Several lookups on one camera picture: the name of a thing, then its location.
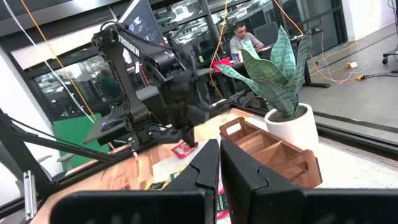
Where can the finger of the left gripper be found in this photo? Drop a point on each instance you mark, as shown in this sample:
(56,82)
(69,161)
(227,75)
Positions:
(190,137)
(166,135)

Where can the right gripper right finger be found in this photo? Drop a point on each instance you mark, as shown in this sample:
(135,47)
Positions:
(280,207)

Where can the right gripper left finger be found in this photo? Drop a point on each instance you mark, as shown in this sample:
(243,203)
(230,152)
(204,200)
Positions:
(140,207)

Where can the red tea bag packet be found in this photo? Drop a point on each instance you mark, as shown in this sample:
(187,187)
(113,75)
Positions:
(182,150)
(222,202)

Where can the orange tea bag packet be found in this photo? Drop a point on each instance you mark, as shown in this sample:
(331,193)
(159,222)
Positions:
(157,185)

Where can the green tea bag packet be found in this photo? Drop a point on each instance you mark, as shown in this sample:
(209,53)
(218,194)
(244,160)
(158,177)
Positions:
(177,173)

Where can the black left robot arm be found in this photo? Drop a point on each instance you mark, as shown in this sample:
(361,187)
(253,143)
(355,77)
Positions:
(127,45)

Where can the red box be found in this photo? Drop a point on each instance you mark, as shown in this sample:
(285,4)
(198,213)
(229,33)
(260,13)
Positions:
(221,64)

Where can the wooden compartment box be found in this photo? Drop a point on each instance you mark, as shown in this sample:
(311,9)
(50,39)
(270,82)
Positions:
(267,149)

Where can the grey desk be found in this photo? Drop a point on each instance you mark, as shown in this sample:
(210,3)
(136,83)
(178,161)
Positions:
(93,133)

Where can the white plant pot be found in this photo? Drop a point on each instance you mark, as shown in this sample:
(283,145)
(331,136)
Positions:
(295,130)

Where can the dark computer monitor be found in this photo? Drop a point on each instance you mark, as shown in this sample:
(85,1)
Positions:
(143,21)

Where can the person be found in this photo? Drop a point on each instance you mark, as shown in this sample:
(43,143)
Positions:
(245,39)

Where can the green panel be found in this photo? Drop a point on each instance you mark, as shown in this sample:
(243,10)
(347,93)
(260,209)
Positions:
(77,140)

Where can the white office chair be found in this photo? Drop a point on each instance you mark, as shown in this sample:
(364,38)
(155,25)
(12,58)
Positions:
(62,160)

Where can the green snake plant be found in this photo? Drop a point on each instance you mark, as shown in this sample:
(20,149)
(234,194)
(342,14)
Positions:
(273,71)

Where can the black office desk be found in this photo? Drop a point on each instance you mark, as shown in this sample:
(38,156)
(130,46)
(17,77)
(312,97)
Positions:
(309,77)

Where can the white power adapter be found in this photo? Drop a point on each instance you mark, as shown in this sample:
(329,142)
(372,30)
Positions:
(352,65)

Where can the black wheeled cart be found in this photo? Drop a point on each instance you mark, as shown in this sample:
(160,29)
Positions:
(390,56)

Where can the black aluminium frame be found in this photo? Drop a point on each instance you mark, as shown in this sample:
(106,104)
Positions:
(357,140)

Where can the silver metal bracket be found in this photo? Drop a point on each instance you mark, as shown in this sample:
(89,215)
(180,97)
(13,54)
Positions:
(29,196)

